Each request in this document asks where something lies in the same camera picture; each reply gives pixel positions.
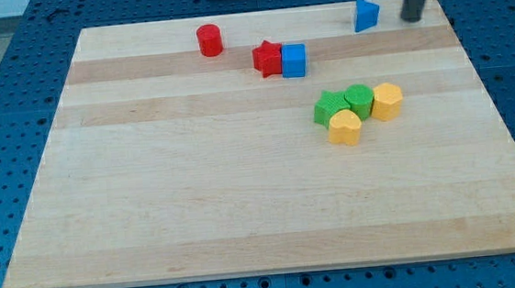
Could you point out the blue triangle block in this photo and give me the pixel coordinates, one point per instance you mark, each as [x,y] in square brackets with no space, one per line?
[366,15]

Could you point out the blue cube block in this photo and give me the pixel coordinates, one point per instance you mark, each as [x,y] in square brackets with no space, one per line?
[293,60]

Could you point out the light wooden board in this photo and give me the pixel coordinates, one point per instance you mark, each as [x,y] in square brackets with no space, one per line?
[165,166]

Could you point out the green star block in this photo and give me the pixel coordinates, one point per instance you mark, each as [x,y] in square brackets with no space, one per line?
[329,103]

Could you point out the red star block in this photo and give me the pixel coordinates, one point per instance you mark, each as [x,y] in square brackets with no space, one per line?
[267,58]

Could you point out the yellow heart block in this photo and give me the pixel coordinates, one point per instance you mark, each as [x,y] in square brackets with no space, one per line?
[345,128]

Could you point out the green cylinder block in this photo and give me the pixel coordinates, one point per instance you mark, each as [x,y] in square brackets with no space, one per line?
[360,98]

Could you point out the red cylinder block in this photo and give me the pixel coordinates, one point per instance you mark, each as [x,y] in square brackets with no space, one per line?
[209,40]

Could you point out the yellow hexagon block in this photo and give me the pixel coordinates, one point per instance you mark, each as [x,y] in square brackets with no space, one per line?
[387,101]

